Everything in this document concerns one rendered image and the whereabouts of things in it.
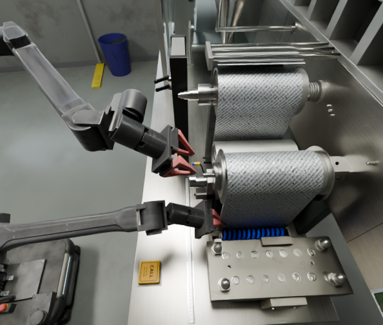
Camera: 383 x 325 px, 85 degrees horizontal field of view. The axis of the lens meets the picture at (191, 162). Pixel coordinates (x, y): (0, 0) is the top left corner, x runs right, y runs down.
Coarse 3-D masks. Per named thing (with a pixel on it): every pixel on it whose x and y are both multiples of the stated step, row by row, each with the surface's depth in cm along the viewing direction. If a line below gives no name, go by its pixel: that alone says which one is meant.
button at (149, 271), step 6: (144, 264) 73; (150, 264) 73; (156, 264) 73; (144, 270) 72; (150, 270) 72; (156, 270) 72; (144, 276) 71; (150, 276) 71; (156, 276) 71; (138, 282) 70; (144, 282) 69; (150, 282) 70; (156, 282) 70
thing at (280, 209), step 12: (276, 204) 57; (288, 204) 57; (300, 204) 58; (228, 216) 62; (240, 216) 62; (252, 216) 63; (264, 216) 63; (276, 216) 63; (288, 216) 64; (228, 228) 70; (240, 228) 70; (252, 228) 71; (264, 228) 71
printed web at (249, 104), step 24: (240, 72) 59; (264, 72) 59; (288, 72) 59; (240, 96) 58; (264, 96) 59; (288, 96) 59; (216, 120) 64; (240, 120) 64; (264, 120) 65; (288, 120) 65; (240, 168) 51; (264, 168) 51; (288, 168) 51; (312, 168) 51; (240, 192) 51; (264, 192) 52; (288, 192) 52; (312, 192) 53
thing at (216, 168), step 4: (212, 164) 57; (216, 164) 54; (212, 168) 57; (216, 168) 53; (220, 168) 53; (216, 172) 53; (220, 172) 53; (216, 176) 53; (220, 176) 53; (212, 180) 58; (216, 180) 53; (220, 180) 53; (212, 184) 58; (216, 184) 53; (220, 184) 53; (216, 188) 54; (220, 188) 54
